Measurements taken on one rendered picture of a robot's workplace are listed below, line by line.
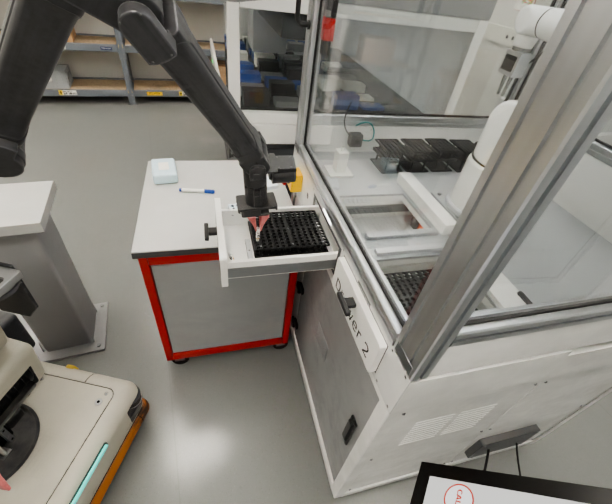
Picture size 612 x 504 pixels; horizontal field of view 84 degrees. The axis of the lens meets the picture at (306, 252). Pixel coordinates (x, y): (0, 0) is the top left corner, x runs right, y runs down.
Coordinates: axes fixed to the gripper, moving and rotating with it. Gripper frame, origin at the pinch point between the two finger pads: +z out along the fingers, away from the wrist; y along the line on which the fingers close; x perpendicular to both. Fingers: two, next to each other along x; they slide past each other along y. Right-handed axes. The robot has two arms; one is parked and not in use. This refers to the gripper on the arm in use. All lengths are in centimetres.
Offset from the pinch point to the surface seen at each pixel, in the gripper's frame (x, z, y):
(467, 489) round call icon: 69, -8, -19
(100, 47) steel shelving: -361, 41, 113
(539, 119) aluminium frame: 45, -48, -26
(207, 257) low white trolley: -15.1, 23.7, 16.6
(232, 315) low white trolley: -15, 59, 11
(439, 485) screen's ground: 67, -5, -17
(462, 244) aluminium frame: 44, -30, -24
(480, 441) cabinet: 52, 65, -68
